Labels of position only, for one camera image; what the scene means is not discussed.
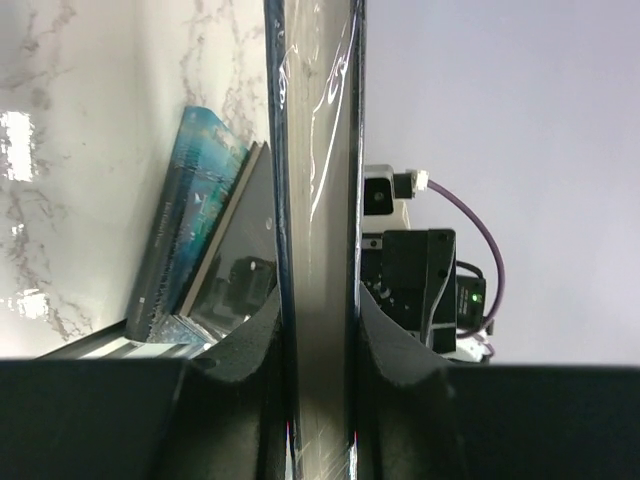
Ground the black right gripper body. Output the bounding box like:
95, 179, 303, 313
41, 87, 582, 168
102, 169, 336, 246
360, 229, 457, 353

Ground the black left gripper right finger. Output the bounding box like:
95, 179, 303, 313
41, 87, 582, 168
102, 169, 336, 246
356, 292, 639, 479

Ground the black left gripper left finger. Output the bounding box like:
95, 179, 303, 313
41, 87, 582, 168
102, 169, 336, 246
1, 293, 285, 479

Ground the black book with barcode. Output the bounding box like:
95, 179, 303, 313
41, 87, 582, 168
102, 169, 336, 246
176, 142, 277, 344

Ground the teal ocean cover book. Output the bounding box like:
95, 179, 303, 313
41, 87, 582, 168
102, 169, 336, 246
125, 106, 248, 342

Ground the dark blue Wuthering Heights book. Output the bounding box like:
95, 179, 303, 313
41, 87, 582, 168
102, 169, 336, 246
264, 1, 366, 479

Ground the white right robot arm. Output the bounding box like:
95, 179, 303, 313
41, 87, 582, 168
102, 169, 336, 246
360, 229, 486, 356

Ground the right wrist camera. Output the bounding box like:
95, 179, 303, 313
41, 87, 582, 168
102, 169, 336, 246
362, 164, 429, 234

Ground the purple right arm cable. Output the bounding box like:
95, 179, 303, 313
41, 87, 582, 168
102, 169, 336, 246
427, 179, 506, 341

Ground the aluminium mounting rail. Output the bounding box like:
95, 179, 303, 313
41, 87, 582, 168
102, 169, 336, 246
41, 321, 217, 360

